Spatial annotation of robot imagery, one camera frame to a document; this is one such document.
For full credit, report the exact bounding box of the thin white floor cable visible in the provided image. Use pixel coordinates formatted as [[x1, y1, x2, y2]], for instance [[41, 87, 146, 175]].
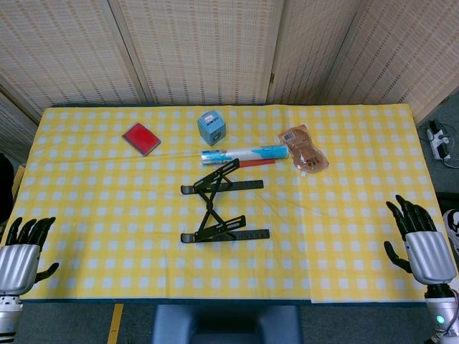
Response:
[[441, 123, 459, 169]]

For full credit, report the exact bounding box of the red pen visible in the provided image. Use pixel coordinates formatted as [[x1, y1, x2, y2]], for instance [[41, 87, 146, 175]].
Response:
[[238, 159, 278, 168]]

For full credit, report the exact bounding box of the brown spouted refill pouch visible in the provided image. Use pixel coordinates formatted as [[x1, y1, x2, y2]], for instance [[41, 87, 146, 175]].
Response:
[[277, 124, 330, 179]]

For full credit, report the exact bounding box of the blue cube cardboard box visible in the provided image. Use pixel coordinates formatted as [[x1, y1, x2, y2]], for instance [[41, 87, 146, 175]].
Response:
[[196, 110, 227, 147]]

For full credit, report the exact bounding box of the blue white tube package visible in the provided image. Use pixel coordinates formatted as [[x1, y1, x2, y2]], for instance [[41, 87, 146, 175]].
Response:
[[199, 143, 290, 168]]

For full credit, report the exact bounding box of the red card wallet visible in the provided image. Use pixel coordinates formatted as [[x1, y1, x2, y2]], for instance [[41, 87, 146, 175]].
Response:
[[120, 122, 162, 158]]

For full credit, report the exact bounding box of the black bulky object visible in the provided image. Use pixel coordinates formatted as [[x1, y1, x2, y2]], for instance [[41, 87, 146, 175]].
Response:
[[0, 152, 16, 225]]

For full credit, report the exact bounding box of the black folding laptop stand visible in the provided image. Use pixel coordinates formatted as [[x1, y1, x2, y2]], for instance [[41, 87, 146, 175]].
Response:
[[180, 157, 272, 244]]

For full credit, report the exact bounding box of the yellow white checkered tablecloth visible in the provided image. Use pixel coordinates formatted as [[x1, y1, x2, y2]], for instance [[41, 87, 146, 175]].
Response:
[[0, 103, 453, 305]]

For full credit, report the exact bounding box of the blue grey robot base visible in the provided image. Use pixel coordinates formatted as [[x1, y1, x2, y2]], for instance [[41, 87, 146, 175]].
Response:
[[152, 304, 304, 344]]

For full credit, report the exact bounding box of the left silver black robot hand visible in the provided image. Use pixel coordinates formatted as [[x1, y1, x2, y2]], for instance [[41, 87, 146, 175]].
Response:
[[0, 216, 60, 295]]

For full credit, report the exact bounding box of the white black sneaker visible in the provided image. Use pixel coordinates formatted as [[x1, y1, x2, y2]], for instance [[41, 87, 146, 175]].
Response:
[[443, 209, 459, 254]]

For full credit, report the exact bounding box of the beige woven folding screen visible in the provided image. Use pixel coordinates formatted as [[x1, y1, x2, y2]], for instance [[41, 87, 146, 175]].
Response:
[[0, 0, 459, 125]]

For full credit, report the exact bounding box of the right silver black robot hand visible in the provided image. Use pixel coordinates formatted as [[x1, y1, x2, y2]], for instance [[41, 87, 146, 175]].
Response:
[[383, 194, 458, 286]]

